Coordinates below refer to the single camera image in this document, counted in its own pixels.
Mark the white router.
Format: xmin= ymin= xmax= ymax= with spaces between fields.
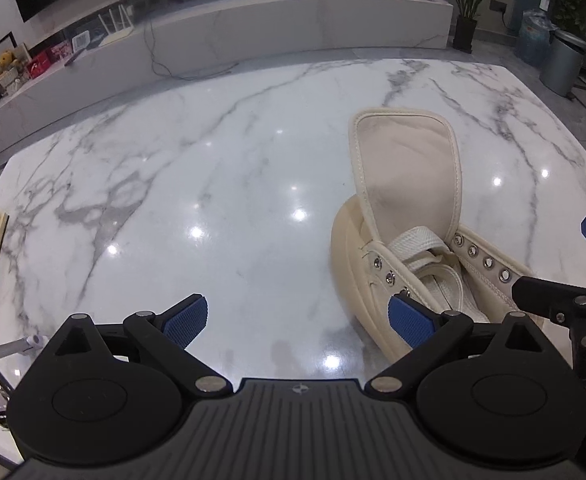
xmin=97 ymin=2 xmax=137 ymax=49

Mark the red gift box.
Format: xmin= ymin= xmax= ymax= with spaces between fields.
xmin=25 ymin=55 xmax=54 ymax=79

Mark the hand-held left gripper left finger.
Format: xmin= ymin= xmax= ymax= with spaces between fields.
xmin=48 ymin=294 xmax=234 ymax=395

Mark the beige canvas shoe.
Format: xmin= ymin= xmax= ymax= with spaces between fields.
xmin=329 ymin=107 xmax=564 ymax=363

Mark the yellow teddy bear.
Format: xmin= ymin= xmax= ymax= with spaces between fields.
xmin=0 ymin=50 xmax=22 ymax=82

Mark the white marble tv cabinet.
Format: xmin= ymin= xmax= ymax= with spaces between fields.
xmin=0 ymin=0 xmax=455 ymax=168

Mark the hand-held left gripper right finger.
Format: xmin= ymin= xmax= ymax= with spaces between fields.
xmin=364 ymin=290 xmax=554 ymax=395

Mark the blue water jug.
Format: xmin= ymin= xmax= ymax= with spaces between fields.
xmin=517 ymin=9 xmax=554 ymax=66

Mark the pink gift box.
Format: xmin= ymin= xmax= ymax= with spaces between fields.
xmin=48 ymin=42 xmax=74 ymax=66

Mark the white shoelace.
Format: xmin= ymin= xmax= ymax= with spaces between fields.
xmin=387 ymin=226 xmax=476 ymax=312

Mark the grey trash bin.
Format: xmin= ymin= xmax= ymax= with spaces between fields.
xmin=539 ymin=29 xmax=586 ymax=97

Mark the potted plant black pot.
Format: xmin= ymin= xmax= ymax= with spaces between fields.
xmin=433 ymin=0 xmax=512 ymax=54

